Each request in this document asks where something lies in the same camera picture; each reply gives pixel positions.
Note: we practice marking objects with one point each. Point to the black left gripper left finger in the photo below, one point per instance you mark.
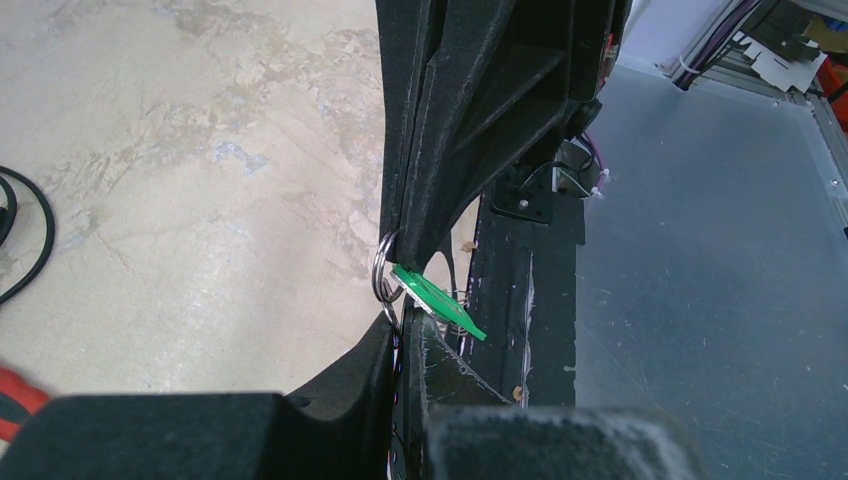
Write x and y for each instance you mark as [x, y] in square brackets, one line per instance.
[336, 426]

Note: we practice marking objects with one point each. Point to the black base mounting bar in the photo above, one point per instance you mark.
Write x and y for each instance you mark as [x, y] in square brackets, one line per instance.
[522, 290]

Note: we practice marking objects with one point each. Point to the aluminium frame rail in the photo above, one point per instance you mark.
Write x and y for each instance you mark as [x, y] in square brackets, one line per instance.
[786, 50]

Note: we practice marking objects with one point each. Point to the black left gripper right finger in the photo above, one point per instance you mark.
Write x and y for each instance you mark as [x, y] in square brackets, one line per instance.
[458, 427]

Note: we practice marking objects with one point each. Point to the red handled adjustable wrench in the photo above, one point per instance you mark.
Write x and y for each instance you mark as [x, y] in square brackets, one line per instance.
[20, 400]

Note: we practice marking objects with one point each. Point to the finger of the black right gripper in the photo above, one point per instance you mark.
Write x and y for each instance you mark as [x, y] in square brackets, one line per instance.
[403, 28]
[503, 83]

